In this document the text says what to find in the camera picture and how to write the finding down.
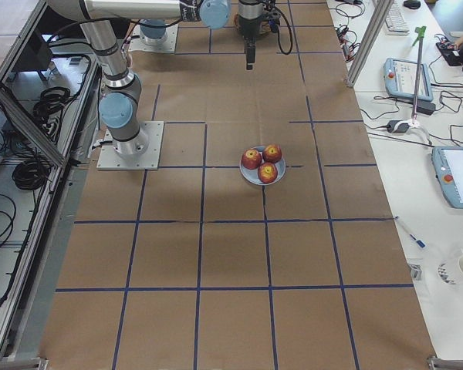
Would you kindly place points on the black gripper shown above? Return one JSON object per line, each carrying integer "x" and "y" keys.
{"x": 248, "y": 28}

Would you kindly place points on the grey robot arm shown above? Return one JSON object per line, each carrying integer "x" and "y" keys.
{"x": 118, "y": 109}

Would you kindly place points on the red apple on plate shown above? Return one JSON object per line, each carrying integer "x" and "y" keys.
{"x": 272, "y": 153}
{"x": 251, "y": 159}
{"x": 267, "y": 173}

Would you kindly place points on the light blue plate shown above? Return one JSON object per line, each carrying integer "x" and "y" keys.
{"x": 251, "y": 175}

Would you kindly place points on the white keyboard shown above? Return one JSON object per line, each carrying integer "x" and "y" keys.
{"x": 395, "y": 24}

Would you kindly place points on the teach pendant tablet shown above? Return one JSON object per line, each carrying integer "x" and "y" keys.
{"x": 399, "y": 79}
{"x": 448, "y": 165}

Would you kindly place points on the blue white pen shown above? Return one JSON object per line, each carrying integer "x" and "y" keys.
{"x": 409, "y": 232}

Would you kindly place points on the white mug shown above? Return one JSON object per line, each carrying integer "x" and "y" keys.
{"x": 450, "y": 270}

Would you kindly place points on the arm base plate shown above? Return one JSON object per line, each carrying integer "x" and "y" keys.
{"x": 141, "y": 153}
{"x": 149, "y": 40}

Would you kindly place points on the aluminium frame post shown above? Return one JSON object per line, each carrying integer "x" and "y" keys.
{"x": 372, "y": 31}

